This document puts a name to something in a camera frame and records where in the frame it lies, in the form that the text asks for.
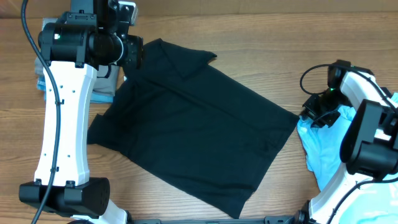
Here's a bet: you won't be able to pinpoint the black t-shirt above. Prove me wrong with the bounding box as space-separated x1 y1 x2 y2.
87 39 299 218

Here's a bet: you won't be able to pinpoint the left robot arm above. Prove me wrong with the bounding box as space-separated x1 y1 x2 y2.
19 0 143 224

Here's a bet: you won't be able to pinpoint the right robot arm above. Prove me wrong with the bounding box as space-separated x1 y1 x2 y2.
289 60 397 224

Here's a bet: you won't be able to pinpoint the folded grey shorts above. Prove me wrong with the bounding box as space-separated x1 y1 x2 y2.
34 17 121 97

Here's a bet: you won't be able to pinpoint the folded blue jeans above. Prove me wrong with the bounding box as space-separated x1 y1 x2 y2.
37 77 113 104

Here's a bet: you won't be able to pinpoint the light blue t-shirt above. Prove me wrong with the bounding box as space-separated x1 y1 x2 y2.
297 106 397 224

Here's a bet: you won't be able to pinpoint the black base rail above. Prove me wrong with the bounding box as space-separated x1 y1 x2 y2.
133 215 294 224

